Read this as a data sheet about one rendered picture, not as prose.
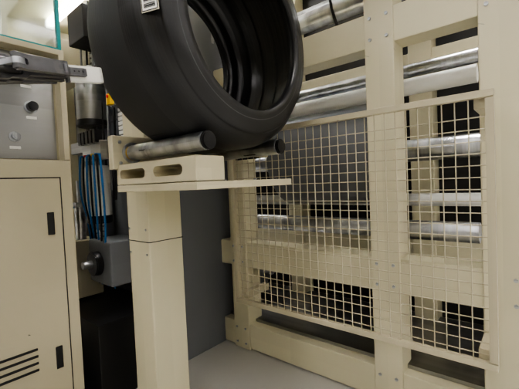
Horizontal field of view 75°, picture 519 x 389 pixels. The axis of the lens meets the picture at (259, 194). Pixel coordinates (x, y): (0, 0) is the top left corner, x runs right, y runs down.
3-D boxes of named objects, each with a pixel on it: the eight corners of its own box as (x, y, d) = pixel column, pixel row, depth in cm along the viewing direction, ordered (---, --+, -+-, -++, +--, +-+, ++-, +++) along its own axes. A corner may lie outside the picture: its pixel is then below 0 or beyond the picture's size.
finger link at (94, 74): (62, 65, 63) (64, 64, 63) (100, 68, 69) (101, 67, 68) (66, 81, 64) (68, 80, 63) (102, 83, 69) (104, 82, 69)
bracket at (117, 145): (109, 170, 97) (106, 136, 97) (212, 170, 128) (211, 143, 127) (114, 169, 95) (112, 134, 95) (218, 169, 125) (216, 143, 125)
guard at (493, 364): (235, 302, 140) (228, 134, 138) (239, 300, 142) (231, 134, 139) (498, 373, 83) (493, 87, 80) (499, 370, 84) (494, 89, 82)
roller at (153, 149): (124, 160, 98) (123, 145, 98) (139, 160, 102) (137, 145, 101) (203, 149, 76) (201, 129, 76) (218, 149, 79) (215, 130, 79)
